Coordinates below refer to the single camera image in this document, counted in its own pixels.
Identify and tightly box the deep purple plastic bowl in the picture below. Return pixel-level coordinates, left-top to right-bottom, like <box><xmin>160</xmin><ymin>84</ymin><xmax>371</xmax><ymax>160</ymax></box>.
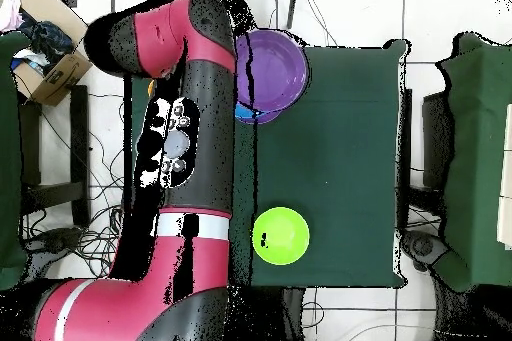
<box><xmin>234</xmin><ymin>28</ymin><xmax>310</xmax><ymax>115</ymax></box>

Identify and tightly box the blue plastic bowl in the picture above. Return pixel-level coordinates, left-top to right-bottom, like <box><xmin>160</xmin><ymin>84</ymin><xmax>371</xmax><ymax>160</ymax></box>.
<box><xmin>234</xmin><ymin>102</ymin><xmax>258</xmax><ymax>122</ymax></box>

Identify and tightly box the green plastic bowl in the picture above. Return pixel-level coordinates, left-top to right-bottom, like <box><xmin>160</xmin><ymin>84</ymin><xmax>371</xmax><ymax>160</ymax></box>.
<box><xmin>251</xmin><ymin>206</ymin><xmax>311</xmax><ymax>267</ymax></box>

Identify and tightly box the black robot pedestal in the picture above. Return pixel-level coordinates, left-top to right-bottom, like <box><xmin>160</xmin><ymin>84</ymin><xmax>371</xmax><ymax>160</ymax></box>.
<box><xmin>227</xmin><ymin>286</ymin><xmax>306</xmax><ymax>341</ymax></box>

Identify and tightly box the pink cloth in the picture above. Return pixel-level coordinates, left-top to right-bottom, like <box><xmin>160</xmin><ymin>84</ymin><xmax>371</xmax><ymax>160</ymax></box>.
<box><xmin>0</xmin><ymin>0</ymin><xmax>24</xmax><ymax>33</ymax></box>

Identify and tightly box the dark blue cloth bundle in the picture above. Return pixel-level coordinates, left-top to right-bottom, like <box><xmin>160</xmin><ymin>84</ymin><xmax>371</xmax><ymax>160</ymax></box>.
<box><xmin>19</xmin><ymin>20</ymin><xmax>75</xmax><ymax>74</ymax></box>

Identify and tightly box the tangle of floor cables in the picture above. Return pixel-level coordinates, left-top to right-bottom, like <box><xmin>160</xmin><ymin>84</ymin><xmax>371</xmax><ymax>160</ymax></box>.
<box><xmin>19</xmin><ymin>88</ymin><xmax>126</xmax><ymax>280</ymax></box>

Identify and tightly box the green cloth covered table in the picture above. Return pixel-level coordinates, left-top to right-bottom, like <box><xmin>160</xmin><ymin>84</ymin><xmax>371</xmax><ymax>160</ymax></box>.
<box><xmin>0</xmin><ymin>30</ymin><xmax>31</xmax><ymax>291</ymax></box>
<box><xmin>433</xmin><ymin>32</ymin><xmax>512</xmax><ymax>293</ymax></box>

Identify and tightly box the black bench frame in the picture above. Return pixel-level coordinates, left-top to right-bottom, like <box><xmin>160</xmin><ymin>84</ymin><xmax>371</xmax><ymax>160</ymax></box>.
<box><xmin>17</xmin><ymin>84</ymin><xmax>91</xmax><ymax>226</ymax></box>

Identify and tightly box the grey pedestal foot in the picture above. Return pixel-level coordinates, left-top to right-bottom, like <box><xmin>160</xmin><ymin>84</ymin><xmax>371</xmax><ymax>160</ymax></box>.
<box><xmin>401</xmin><ymin>230</ymin><xmax>449</xmax><ymax>272</ymax></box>
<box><xmin>23</xmin><ymin>226</ymin><xmax>85</xmax><ymax>254</ymax></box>

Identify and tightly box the black box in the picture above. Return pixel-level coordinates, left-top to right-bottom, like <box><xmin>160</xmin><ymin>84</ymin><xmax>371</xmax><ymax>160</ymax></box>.
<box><xmin>421</xmin><ymin>90</ymin><xmax>455</xmax><ymax>190</ymax></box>

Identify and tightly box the dark green tablecloth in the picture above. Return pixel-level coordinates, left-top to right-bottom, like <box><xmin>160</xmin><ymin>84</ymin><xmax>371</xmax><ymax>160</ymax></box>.
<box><xmin>129</xmin><ymin>38</ymin><xmax>411</xmax><ymax>290</ymax></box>

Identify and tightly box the open cardboard box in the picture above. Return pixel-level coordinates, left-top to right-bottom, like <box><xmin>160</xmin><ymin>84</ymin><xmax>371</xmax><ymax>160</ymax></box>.
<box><xmin>11</xmin><ymin>0</ymin><xmax>92</xmax><ymax>107</ymax></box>

